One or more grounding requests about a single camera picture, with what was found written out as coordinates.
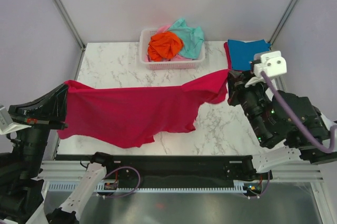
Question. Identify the pink plastic laundry basket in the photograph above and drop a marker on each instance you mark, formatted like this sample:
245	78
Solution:
177	62

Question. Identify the pink t shirt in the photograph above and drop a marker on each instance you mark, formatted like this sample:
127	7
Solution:
163	29

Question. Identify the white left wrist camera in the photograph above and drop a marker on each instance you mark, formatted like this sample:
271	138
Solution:
7	124

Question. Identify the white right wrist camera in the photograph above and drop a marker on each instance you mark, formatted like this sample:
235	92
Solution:
271	62

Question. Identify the white cable duct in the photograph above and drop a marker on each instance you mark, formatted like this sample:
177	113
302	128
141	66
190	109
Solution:
104	187

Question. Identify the aluminium frame post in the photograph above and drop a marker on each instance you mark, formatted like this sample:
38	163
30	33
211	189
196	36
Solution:
283	20
69	23

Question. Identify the teal t shirt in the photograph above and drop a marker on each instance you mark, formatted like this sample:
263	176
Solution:
192	37

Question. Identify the right aluminium frame post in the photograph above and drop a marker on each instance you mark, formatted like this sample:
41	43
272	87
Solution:
283	20

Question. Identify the folded blue t shirt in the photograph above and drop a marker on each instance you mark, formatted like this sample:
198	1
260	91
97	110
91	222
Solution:
259	46

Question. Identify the left aluminium frame post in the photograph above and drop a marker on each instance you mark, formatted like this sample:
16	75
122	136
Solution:
69	23

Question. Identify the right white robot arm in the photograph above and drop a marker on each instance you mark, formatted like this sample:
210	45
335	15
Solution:
275	129

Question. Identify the orange t shirt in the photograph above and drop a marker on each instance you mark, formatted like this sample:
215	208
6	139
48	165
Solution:
164	46

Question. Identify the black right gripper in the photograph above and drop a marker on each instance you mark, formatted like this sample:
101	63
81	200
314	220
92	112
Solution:
236	85

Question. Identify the crimson red t shirt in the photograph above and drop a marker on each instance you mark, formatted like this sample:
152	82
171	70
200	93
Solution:
131	117

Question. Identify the folded red t shirt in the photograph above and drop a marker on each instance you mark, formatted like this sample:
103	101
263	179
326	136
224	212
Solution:
227	55

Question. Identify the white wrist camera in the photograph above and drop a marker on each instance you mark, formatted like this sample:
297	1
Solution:
271	62
7	124

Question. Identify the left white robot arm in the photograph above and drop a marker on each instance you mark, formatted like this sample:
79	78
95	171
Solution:
21	191

